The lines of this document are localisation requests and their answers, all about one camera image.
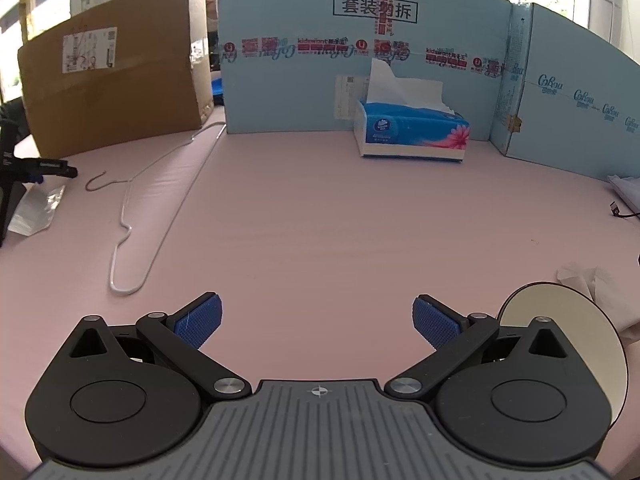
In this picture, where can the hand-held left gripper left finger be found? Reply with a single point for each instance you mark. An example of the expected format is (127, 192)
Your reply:
(200, 320)

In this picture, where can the blue floral tissue box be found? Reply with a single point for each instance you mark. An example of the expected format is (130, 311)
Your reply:
(400, 130)

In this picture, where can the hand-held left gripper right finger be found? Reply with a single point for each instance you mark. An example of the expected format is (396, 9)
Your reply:
(435, 320)

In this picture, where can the light blue blue-printed cardboard panel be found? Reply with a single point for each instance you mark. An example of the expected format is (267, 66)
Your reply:
(560, 130)

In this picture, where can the clear plastic bag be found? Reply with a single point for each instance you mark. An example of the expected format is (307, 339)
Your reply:
(35, 210)

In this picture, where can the pale wiping cloth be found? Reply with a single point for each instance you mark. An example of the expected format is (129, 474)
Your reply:
(582, 280)

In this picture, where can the blue plastic item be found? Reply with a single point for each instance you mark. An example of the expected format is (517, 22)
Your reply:
(217, 90)

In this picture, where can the brown cardboard box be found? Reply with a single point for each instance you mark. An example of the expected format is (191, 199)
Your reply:
(110, 100)

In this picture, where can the white bowl with dark rim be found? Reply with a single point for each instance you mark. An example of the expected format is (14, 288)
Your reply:
(590, 350)

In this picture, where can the lilac pillow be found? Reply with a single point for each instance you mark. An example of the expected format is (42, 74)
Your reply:
(627, 192)

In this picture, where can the light blue red-printed cardboard panel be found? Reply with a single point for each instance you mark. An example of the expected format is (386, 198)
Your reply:
(280, 100)

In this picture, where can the white air conditioner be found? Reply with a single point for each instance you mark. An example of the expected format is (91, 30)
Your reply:
(600, 5)

